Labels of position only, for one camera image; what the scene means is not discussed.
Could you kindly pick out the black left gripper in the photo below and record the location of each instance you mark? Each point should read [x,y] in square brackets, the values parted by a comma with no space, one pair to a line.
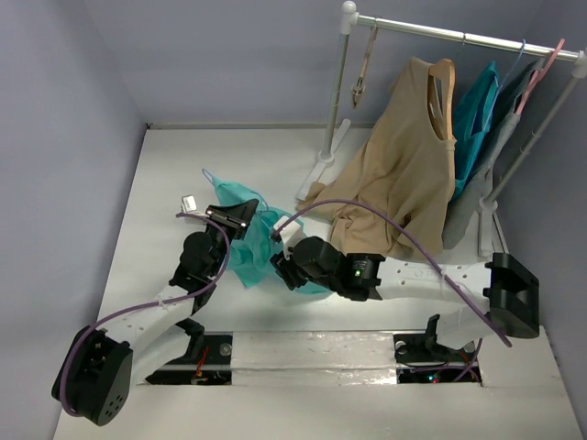
[235,217]

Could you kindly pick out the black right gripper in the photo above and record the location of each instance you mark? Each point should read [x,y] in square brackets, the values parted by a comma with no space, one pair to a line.
[284,269]

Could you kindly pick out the teal t shirt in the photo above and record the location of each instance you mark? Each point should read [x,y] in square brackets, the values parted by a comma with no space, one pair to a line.
[250,256]

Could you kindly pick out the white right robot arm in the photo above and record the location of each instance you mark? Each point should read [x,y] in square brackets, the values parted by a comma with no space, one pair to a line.
[498,297]

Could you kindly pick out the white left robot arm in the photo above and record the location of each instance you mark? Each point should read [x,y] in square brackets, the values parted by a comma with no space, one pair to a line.
[106,359]

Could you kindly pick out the grey hanging shirt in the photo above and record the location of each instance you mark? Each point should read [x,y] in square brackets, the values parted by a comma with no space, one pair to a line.
[504,123]

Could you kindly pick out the wooden clip hanger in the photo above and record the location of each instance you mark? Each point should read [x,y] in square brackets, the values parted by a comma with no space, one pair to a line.
[359,86]

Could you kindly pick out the turquoise hanging shirt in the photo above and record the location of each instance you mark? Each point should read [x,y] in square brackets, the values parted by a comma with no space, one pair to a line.
[472,121]

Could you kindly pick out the pink hanger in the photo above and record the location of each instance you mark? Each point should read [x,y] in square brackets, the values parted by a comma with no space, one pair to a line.
[537,76]

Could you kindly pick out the beige tank top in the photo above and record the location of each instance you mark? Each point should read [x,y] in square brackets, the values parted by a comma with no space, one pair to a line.
[392,197]

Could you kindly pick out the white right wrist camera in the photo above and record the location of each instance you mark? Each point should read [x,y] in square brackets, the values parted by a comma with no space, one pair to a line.
[289,234]

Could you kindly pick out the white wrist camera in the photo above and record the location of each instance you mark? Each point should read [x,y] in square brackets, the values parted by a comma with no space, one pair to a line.
[188,207]
[289,234]

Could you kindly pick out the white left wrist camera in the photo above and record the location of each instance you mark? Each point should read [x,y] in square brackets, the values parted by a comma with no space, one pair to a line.
[188,207]

